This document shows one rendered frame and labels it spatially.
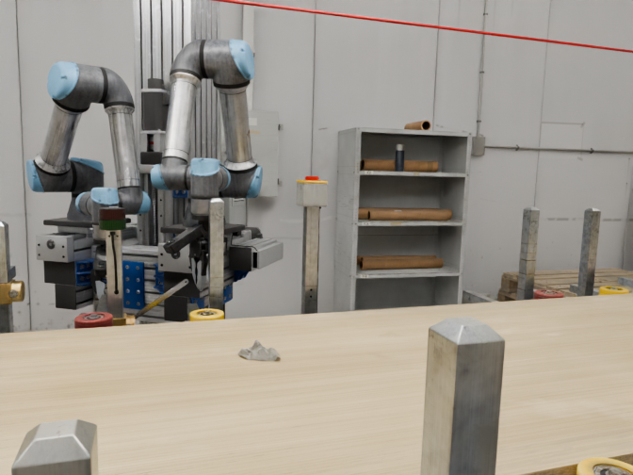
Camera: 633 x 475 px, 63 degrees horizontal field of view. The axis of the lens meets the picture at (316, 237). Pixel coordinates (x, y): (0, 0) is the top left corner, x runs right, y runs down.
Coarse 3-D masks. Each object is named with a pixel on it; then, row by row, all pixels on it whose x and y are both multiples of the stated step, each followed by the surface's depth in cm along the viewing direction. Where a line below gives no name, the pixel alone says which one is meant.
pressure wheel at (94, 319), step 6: (96, 312) 121; (102, 312) 122; (78, 318) 117; (84, 318) 118; (90, 318) 117; (96, 318) 118; (102, 318) 117; (108, 318) 117; (78, 324) 115; (84, 324) 114; (90, 324) 114; (96, 324) 115; (102, 324) 116; (108, 324) 117
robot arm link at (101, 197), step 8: (96, 192) 153; (104, 192) 153; (112, 192) 154; (88, 200) 157; (96, 200) 153; (104, 200) 153; (112, 200) 155; (88, 208) 157; (96, 208) 153; (96, 216) 154; (96, 224) 154
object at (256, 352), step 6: (258, 342) 100; (246, 348) 97; (252, 348) 100; (258, 348) 98; (264, 348) 99; (270, 348) 99; (240, 354) 97; (246, 354) 96; (252, 354) 96; (258, 354) 96; (264, 354) 96; (270, 354) 96; (276, 354) 96; (264, 360) 95; (270, 360) 95
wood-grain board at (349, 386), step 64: (256, 320) 120; (320, 320) 122; (384, 320) 123; (512, 320) 126; (576, 320) 127; (0, 384) 82; (64, 384) 83; (128, 384) 84; (192, 384) 84; (256, 384) 85; (320, 384) 86; (384, 384) 86; (512, 384) 88; (576, 384) 88; (0, 448) 64; (128, 448) 65; (192, 448) 65; (256, 448) 66; (320, 448) 66; (384, 448) 66; (512, 448) 67; (576, 448) 68
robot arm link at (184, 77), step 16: (192, 48) 157; (176, 64) 157; (192, 64) 157; (176, 80) 157; (192, 80) 158; (176, 96) 156; (192, 96) 158; (176, 112) 154; (192, 112) 158; (176, 128) 153; (176, 144) 152; (176, 160) 151; (160, 176) 150; (176, 176) 149
